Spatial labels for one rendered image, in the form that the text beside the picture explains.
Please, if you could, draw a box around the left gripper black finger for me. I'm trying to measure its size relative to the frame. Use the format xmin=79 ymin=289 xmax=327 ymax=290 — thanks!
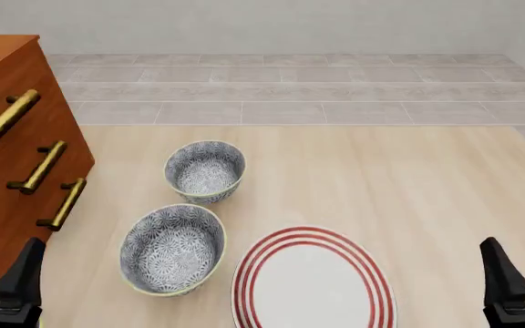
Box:
xmin=0 ymin=237 xmax=47 ymax=309

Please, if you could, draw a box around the brass drawer handle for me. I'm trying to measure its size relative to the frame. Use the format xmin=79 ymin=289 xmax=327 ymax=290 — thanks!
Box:
xmin=5 ymin=139 xmax=68 ymax=196
xmin=36 ymin=177 xmax=88 ymax=232
xmin=0 ymin=87 xmax=42 ymax=145

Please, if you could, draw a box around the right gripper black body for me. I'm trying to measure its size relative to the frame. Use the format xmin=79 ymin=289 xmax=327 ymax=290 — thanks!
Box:
xmin=482 ymin=301 xmax=525 ymax=328

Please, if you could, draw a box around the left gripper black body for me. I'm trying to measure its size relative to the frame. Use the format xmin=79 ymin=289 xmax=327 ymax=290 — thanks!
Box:
xmin=0 ymin=303 xmax=45 ymax=328

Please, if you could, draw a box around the white plate with red rings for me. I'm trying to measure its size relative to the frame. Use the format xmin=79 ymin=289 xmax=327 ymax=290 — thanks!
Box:
xmin=231 ymin=225 xmax=398 ymax=328

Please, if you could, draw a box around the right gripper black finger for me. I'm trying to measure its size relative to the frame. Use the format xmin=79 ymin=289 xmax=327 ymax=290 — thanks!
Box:
xmin=479 ymin=235 xmax=525 ymax=308

